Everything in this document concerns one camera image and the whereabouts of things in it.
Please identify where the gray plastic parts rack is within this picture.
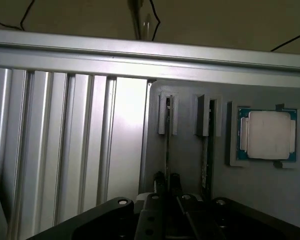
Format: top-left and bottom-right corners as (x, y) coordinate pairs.
(139, 79), (300, 240)

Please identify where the CPU with silver heat spreader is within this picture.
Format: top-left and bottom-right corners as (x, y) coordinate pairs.
(236, 106), (298, 163)

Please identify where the aluminium frame rail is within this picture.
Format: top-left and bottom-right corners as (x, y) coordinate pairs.
(0, 28), (300, 89)

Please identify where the thin black cable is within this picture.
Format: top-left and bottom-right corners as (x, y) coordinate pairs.
(269, 31), (300, 53)
(147, 0), (161, 41)
(0, 0), (38, 31)

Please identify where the metal stand post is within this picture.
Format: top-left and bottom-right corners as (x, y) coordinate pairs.
(128, 0), (152, 41)

